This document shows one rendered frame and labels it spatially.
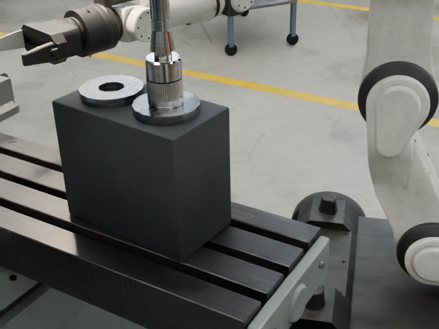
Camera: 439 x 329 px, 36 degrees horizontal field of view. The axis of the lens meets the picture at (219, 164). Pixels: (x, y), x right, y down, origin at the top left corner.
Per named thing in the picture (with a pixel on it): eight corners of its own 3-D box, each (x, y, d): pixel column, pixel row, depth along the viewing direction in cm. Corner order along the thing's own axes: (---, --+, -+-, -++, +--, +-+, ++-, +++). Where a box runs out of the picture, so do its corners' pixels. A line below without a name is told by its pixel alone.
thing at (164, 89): (154, 113, 86) (151, 73, 83) (144, 100, 90) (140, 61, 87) (189, 107, 87) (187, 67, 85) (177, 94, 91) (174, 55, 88)
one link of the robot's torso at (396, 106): (468, 234, 151) (428, 34, 132) (477, 290, 134) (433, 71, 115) (398, 243, 157) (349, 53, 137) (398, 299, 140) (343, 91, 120)
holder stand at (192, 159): (123, 180, 111) (110, 65, 101) (232, 222, 99) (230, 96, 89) (68, 213, 102) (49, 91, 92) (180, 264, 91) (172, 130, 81)
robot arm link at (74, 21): (16, 12, 121) (72, -1, 128) (25, 62, 126) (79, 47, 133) (53, 26, 113) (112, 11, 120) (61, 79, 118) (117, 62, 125)
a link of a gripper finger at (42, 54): (19, 50, 112) (52, 41, 116) (23, 68, 113) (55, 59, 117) (25, 53, 111) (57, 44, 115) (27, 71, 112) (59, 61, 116)
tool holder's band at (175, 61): (151, 73, 83) (150, 65, 83) (140, 61, 87) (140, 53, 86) (187, 67, 85) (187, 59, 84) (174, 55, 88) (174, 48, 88)
